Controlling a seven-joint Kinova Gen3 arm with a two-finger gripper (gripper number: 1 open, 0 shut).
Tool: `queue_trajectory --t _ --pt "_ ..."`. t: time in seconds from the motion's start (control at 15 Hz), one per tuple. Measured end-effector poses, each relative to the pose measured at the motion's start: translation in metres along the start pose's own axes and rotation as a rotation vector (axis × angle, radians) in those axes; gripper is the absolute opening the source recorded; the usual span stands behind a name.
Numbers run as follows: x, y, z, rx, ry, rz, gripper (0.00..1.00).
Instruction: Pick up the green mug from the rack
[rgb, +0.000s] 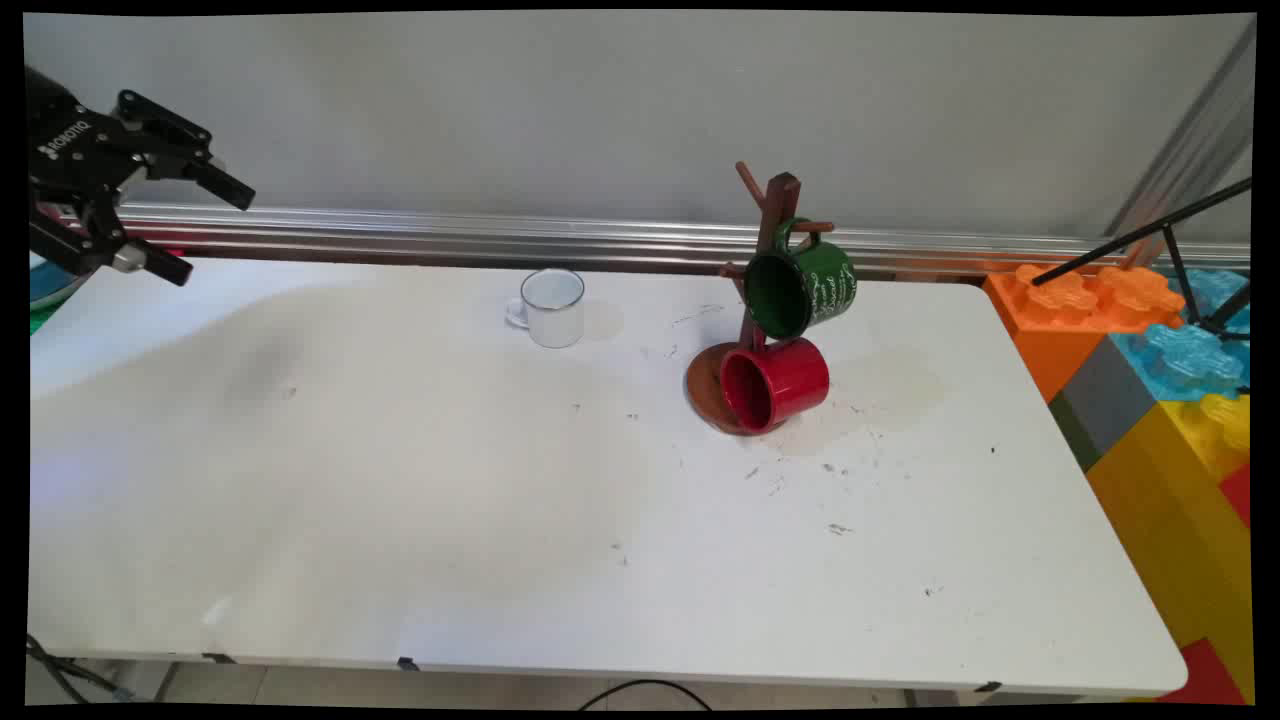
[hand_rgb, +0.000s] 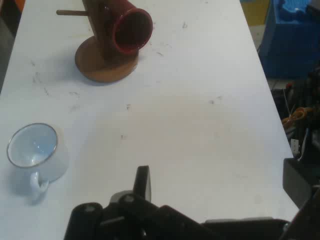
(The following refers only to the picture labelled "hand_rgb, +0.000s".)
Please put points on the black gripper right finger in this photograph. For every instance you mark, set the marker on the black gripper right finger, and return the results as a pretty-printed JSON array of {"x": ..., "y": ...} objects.
[{"x": 296, "y": 182}]

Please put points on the brown wooden mug tree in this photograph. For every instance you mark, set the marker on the brown wooden mug tree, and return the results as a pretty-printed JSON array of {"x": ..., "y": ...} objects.
[{"x": 105, "y": 70}]

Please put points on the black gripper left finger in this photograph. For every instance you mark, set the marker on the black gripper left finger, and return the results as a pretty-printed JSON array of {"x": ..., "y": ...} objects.
[{"x": 142, "y": 182}]

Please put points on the red mug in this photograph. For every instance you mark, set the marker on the red mug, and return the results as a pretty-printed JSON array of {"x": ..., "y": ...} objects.
[{"x": 135, "y": 27}]

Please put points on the blue toy block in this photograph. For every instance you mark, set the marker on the blue toy block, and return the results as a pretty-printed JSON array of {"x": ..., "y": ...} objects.
[{"x": 287, "y": 50}]

